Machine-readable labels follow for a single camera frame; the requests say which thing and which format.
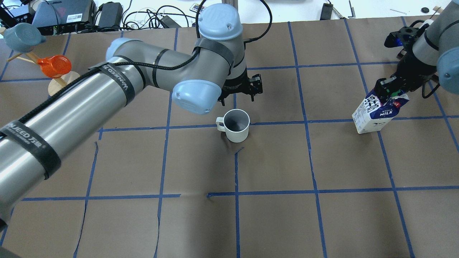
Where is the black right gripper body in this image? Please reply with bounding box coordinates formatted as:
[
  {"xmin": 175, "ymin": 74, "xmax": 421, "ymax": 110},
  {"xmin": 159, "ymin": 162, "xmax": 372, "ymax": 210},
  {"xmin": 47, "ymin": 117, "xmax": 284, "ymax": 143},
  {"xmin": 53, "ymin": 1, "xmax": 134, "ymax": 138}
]
[{"xmin": 391, "ymin": 52, "xmax": 436, "ymax": 94}]

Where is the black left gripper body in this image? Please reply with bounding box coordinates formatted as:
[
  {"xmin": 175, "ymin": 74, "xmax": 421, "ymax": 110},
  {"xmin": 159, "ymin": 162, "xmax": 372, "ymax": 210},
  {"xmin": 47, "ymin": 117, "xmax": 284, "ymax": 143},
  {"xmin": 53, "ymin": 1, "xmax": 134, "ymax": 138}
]
[{"xmin": 220, "ymin": 69, "xmax": 250, "ymax": 97}]

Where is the white mug grey inside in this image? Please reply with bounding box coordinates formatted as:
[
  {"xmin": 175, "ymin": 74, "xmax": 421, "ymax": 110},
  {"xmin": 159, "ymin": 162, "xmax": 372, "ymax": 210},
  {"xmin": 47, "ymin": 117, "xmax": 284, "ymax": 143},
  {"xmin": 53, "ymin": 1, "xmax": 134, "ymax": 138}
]
[{"xmin": 216, "ymin": 109, "xmax": 250, "ymax": 143}]

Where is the blue white milk carton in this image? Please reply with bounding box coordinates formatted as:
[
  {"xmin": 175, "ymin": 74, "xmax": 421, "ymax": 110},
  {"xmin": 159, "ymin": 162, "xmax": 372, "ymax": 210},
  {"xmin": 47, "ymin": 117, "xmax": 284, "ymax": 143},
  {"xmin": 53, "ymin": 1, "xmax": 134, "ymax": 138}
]
[{"xmin": 352, "ymin": 89, "xmax": 410, "ymax": 134}]

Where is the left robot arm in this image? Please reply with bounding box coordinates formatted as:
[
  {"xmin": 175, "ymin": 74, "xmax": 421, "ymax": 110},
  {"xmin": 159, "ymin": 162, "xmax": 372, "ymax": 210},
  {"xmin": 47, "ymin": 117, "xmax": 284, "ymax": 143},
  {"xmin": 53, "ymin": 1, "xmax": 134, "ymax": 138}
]
[{"xmin": 1, "ymin": 3, "xmax": 263, "ymax": 230}]

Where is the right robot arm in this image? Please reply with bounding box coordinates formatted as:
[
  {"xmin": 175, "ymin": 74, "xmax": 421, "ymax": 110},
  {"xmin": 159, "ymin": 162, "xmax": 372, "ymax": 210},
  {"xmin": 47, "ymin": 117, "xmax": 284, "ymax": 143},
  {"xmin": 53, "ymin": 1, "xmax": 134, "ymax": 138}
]
[{"xmin": 373, "ymin": 0, "xmax": 459, "ymax": 103}]

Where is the orange cup on tree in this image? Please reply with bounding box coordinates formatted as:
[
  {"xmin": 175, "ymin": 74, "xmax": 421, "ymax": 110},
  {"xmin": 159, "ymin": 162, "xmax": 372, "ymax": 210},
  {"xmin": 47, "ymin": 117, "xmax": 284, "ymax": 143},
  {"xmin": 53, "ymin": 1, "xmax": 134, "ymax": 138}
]
[{"xmin": 37, "ymin": 54, "xmax": 72, "ymax": 78}]

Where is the blue cup on tree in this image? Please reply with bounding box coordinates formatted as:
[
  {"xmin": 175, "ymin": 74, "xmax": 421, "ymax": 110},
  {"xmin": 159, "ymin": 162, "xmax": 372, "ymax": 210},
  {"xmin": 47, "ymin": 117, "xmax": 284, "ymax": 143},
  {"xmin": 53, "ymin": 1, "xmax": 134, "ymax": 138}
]
[{"xmin": 3, "ymin": 23, "xmax": 47, "ymax": 53}]

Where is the small remote control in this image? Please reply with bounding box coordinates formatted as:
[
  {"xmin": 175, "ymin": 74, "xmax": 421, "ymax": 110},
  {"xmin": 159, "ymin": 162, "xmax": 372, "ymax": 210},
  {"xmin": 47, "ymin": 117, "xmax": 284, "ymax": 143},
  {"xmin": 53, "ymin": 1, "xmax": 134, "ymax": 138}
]
[{"xmin": 189, "ymin": 3, "xmax": 200, "ymax": 13}]

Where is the black power adapter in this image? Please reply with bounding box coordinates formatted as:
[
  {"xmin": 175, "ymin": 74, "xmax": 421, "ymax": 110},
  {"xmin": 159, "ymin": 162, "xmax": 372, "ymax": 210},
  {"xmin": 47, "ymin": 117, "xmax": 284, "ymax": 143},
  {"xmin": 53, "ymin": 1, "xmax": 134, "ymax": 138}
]
[{"xmin": 97, "ymin": 2, "xmax": 123, "ymax": 29}]

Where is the wooden mug tree stand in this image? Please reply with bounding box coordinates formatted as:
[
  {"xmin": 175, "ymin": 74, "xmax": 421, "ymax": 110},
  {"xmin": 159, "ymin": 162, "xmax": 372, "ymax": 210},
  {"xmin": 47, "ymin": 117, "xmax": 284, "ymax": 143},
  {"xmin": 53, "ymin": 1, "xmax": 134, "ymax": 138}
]
[{"xmin": 6, "ymin": 51, "xmax": 80, "ymax": 96}]

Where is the black computer box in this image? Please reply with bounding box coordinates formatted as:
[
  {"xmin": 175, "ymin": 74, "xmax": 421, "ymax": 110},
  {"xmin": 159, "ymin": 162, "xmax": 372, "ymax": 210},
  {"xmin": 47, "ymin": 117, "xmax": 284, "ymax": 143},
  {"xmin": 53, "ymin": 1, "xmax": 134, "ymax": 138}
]
[{"xmin": 32, "ymin": 0, "xmax": 96, "ymax": 35}]

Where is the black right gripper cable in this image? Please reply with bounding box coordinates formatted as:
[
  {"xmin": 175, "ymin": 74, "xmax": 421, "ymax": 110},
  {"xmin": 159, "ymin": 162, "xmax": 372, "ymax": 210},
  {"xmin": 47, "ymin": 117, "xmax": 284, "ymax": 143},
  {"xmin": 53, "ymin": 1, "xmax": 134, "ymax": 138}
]
[{"xmin": 421, "ymin": 77, "xmax": 441, "ymax": 99}]

